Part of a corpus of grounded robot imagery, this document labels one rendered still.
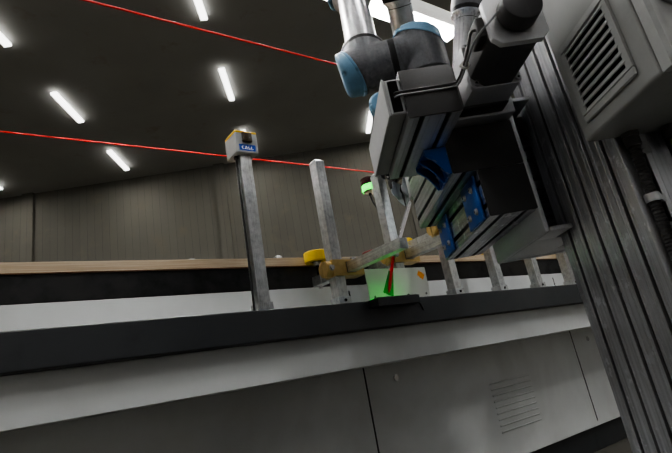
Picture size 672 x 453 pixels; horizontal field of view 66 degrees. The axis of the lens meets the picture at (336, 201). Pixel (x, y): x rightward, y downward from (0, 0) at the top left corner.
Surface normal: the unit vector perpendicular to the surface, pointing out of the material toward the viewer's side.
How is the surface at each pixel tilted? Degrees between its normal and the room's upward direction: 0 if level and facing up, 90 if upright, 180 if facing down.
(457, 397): 90
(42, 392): 90
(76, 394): 90
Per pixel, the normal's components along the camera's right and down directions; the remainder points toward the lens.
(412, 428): 0.56, -0.37
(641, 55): -0.98, 0.16
